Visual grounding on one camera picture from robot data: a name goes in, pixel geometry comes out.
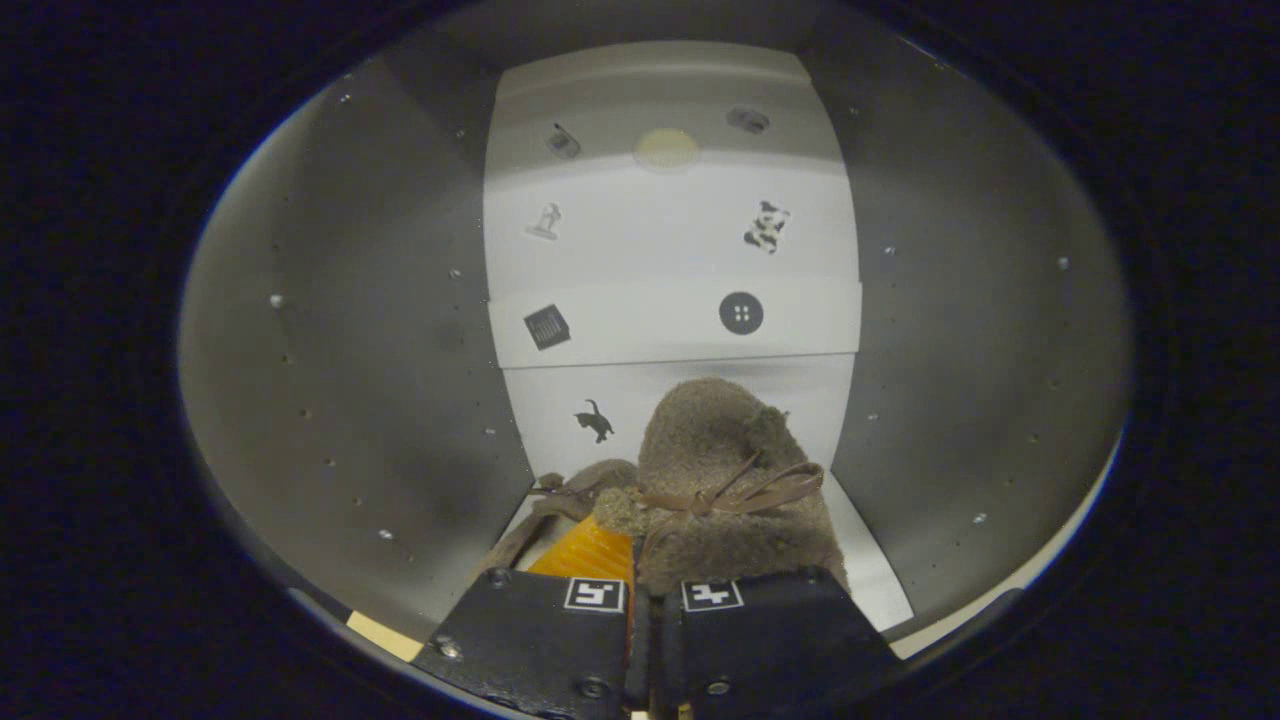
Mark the brown suede shoe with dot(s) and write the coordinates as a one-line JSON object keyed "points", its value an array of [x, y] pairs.
{"points": [[720, 450], [575, 492]]}

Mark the grey shoe cabinet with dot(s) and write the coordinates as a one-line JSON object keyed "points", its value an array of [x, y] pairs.
{"points": [[340, 400]]}

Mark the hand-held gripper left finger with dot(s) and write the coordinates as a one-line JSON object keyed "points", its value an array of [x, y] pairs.
{"points": [[530, 640]]}

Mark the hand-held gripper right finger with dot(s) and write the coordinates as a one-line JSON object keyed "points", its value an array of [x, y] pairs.
{"points": [[770, 640]]}

